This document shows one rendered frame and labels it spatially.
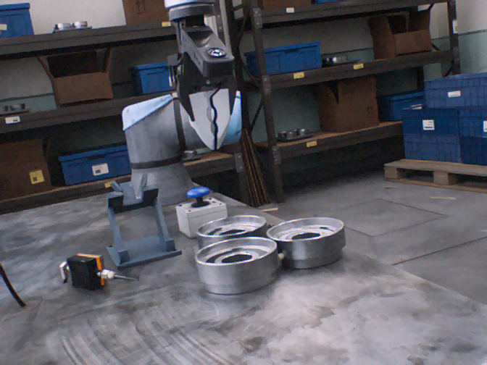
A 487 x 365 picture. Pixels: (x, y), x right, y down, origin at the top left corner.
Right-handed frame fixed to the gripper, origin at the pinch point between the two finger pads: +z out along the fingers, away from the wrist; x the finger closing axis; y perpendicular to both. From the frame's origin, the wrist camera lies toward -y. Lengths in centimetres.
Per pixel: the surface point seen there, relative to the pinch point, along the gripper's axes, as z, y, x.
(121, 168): 46, 339, -36
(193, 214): 12.1, 7.1, 3.4
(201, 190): 8.9, 9.0, 0.8
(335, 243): 13.4, -20.8, -7.1
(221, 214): 13.3, 7.1, -1.4
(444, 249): 97, 155, -167
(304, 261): 15.1, -19.6, -3.0
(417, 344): 16.0, -44.2, -1.4
